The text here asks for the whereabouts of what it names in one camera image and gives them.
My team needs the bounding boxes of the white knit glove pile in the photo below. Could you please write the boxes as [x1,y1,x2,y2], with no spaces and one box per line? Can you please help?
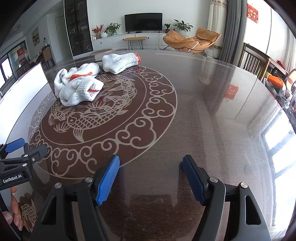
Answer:
[54,63,103,107]

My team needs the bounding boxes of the white knit glove orange cuff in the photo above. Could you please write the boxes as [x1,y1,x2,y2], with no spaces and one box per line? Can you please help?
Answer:
[102,53,141,74]

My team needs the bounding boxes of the person's left hand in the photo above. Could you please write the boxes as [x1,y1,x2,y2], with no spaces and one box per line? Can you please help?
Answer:
[2,187,23,231]

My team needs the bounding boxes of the white cardboard storage box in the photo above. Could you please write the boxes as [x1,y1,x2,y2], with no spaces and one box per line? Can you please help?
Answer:
[1,64,52,144]

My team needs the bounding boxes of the dark glass display cabinet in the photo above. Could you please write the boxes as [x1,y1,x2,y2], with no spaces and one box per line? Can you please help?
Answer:
[64,0,93,57]

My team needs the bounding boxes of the red flower vase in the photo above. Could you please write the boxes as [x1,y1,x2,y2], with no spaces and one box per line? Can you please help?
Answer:
[92,24,104,39]

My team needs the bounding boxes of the green potted plant left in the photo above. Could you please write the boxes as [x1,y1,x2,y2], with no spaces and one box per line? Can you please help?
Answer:
[104,23,121,36]

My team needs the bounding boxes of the green potted plant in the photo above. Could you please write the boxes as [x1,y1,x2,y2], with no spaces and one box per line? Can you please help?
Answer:
[104,23,121,36]
[173,19,193,35]

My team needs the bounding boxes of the wooden slatted chair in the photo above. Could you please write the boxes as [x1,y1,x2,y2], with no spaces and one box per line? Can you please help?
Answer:
[238,43,270,81]

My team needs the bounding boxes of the small wooden bench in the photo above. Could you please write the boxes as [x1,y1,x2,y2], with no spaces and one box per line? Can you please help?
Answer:
[123,36,148,50]

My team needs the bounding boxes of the grey curtain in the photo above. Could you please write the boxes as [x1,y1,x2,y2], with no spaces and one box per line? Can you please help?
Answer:
[219,0,247,66]

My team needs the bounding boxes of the black flat television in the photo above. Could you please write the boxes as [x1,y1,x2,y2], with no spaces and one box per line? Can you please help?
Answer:
[124,13,163,32]

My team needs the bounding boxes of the white tv cabinet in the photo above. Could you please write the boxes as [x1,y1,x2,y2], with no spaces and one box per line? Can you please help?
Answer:
[92,33,167,51]

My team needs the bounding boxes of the orange lounge chair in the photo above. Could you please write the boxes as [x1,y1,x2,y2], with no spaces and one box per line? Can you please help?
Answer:
[163,27,222,57]

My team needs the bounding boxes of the white floor air conditioner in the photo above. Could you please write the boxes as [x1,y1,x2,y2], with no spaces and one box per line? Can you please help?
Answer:
[207,0,227,34]

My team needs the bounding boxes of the green potted plant right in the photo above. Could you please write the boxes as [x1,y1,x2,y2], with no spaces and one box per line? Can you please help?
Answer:
[173,19,193,35]

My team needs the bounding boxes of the red paper window decoration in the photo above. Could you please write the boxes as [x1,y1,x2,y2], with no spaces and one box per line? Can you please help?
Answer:
[247,4,258,23]

